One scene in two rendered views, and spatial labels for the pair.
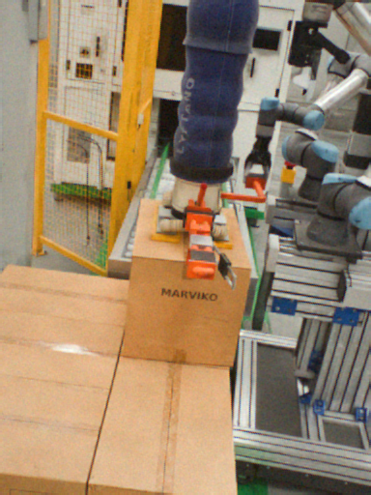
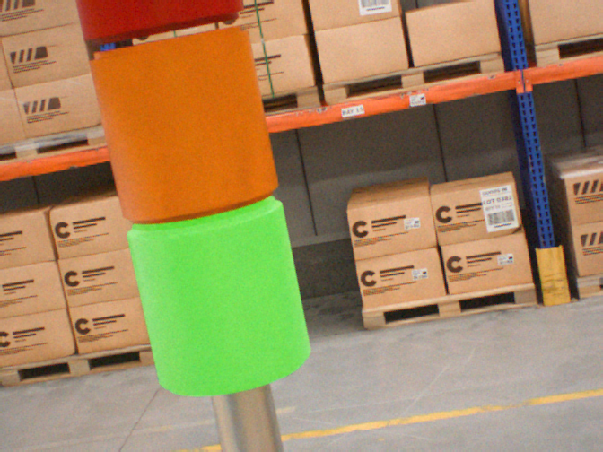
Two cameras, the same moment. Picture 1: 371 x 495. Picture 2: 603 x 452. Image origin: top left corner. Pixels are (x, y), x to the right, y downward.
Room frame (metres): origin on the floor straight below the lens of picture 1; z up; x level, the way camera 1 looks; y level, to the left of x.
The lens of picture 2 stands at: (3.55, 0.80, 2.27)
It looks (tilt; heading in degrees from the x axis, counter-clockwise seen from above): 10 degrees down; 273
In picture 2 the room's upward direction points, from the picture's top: 11 degrees counter-clockwise
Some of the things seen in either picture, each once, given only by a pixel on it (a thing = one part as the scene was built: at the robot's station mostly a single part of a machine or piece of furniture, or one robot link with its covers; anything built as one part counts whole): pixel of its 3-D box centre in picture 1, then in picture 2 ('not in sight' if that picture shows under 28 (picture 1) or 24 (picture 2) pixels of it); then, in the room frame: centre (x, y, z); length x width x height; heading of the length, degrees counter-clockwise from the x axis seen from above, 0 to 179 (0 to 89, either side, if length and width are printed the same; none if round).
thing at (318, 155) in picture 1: (321, 159); not in sight; (2.33, -0.52, 1.20); 0.13 x 0.12 x 0.14; 39
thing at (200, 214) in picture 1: (198, 218); not in sight; (1.73, -0.03, 1.07); 0.10 x 0.08 x 0.06; 94
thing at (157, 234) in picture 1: (166, 218); not in sight; (1.98, 0.08, 0.97); 0.34 x 0.10 x 0.05; 4
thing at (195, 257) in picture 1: (200, 264); not in sight; (1.38, -0.05, 1.07); 0.08 x 0.07 x 0.05; 4
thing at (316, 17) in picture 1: (316, 13); not in sight; (1.59, -0.26, 1.74); 0.08 x 0.08 x 0.05
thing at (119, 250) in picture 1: (139, 201); not in sight; (3.51, 0.33, 0.50); 2.31 x 0.05 x 0.19; 1
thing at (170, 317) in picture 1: (183, 276); not in sight; (1.97, -0.01, 0.74); 0.60 x 0.40 x 0.40; 4
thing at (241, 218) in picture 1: (236, 215); not in sight; (3.52, -0.32, 0.50); 2.31 x 0.05 x 0.19; 1
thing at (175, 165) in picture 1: (201, 165); not in sight; (1.98, -0.02, 1.19); 0.23 x 0.23 x 0.04
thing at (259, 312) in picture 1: (271, 253); not in sight; (2.93, -0.50, 0.50); 0.07 x 0.07 x 1.00; 1
